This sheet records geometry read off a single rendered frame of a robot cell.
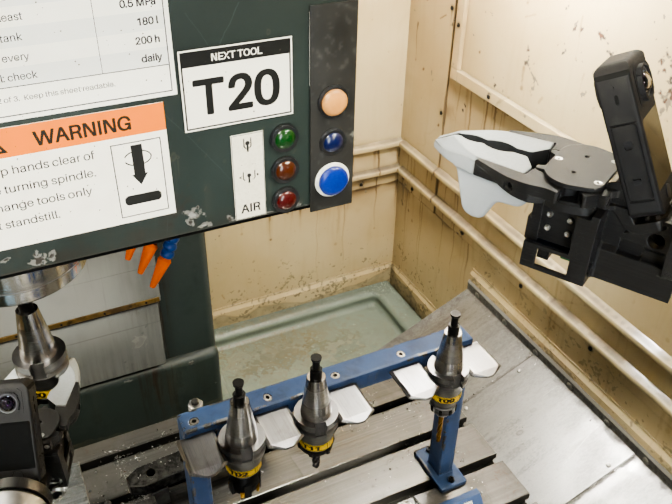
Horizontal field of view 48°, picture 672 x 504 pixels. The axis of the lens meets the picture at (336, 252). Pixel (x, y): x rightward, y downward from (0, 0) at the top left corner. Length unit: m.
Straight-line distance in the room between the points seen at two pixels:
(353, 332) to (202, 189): 1.55
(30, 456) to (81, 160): 0.38
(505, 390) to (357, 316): 0.65
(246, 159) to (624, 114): 0.32
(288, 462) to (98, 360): 0.45
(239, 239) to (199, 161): 1.36
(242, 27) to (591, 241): 0.32
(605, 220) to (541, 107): 1.00
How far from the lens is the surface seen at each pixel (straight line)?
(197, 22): 0.63
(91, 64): 0.62
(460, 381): 1.17
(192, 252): 1.56
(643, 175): 0.57
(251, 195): 0.70
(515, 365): 1.79
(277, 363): 2.10
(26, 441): 0.90
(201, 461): 1.05
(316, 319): 2.23
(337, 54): 0.68
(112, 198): 0.67
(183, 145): 0.66
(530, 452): 1.67
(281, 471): 1.44
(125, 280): 1.50
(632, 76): 0.56
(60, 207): 0.66
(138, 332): 1.59
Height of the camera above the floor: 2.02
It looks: 35 degrees down
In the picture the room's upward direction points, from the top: 1 degrees clockwise
